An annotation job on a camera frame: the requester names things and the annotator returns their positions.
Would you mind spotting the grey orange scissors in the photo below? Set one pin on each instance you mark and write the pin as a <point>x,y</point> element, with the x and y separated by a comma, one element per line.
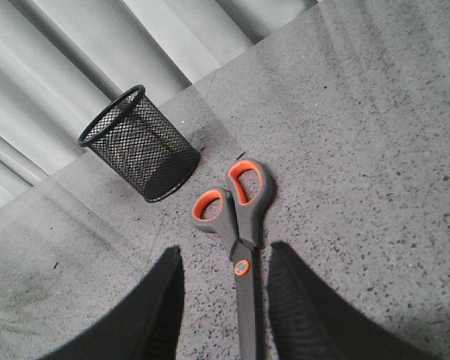
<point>236,216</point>

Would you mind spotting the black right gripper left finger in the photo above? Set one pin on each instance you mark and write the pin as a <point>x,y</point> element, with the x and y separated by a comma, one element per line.
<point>144,325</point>

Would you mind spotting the black mesh pen bin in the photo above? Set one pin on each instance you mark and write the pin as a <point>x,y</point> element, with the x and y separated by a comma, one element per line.
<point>134,138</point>

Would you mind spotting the grey curtain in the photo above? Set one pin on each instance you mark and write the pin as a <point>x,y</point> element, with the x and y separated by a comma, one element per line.
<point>61,62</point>

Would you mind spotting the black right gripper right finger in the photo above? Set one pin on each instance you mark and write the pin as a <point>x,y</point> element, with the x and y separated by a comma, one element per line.
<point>309,320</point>

